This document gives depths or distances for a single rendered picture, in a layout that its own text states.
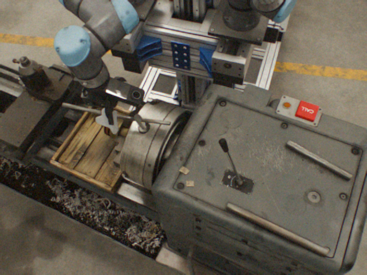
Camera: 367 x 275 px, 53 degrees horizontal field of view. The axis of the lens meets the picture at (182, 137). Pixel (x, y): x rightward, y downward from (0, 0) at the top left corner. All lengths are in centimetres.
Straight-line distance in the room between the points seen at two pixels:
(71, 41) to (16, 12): 299
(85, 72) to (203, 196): 47
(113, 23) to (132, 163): 53
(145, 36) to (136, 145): 69
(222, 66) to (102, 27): 80
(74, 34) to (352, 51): 269
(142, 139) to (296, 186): 49
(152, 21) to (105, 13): 91
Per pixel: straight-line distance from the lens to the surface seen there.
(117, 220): 178
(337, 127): 123
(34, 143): 167
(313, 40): 325
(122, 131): 135
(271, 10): 135
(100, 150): 159
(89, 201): 185
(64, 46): 81
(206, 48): 167
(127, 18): 85
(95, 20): 85
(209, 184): 107
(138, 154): 119
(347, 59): 319
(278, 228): 103
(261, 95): 124
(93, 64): 85
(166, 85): 258
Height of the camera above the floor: 225
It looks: 60 degrees down
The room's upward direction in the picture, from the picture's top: 5 degrees counter-clockwise
